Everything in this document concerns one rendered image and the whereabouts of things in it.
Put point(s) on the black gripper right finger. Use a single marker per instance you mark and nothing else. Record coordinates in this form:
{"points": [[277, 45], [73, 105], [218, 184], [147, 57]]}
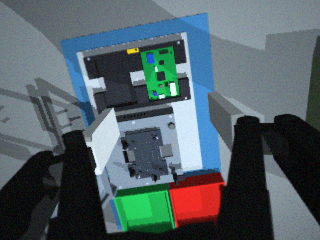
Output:
{"points": [[245, 209]]}

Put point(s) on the red bin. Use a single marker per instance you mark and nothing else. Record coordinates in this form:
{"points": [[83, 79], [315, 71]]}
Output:
{"points": [[196, 204]]}

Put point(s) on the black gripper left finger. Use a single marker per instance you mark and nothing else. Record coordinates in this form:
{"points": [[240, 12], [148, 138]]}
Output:
{"points": [[29, 198]]}

